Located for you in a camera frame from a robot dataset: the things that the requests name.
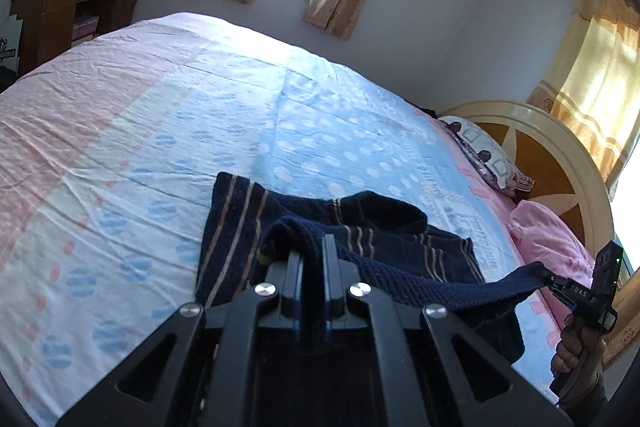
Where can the bright side window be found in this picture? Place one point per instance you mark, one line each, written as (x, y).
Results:
(627, 217)

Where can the pink box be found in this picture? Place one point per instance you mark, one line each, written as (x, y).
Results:
(85, 29)

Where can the blue and pink bed sheet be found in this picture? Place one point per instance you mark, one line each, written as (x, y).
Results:
(150, 107)

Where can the white printed paper bag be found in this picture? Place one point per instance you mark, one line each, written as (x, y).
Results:
(10, 49)

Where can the person's right hand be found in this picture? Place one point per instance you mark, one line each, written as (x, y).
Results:
(570, 349)

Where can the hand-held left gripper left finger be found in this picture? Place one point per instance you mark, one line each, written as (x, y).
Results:
(295, 297)

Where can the large yellow patterned curtain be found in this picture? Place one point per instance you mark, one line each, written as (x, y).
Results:
(595, 72)

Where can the navy striped towel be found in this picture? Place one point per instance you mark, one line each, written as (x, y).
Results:
(240, 227)

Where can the pink pillow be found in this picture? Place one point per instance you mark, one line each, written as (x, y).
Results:
(550, 237)

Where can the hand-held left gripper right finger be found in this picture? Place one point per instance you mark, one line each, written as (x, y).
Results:
(332, 277)

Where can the person's right forearm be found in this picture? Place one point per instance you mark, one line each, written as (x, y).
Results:
(587, 392)

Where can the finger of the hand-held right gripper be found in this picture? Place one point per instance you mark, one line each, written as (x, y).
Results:
(554, 283)

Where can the patterned pillow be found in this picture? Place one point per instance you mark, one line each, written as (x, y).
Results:
(485, 152)

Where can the brown wooden desk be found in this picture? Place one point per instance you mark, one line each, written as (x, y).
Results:
(55, 17)

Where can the cream and orange headboard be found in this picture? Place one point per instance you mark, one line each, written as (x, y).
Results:
(565, 132)

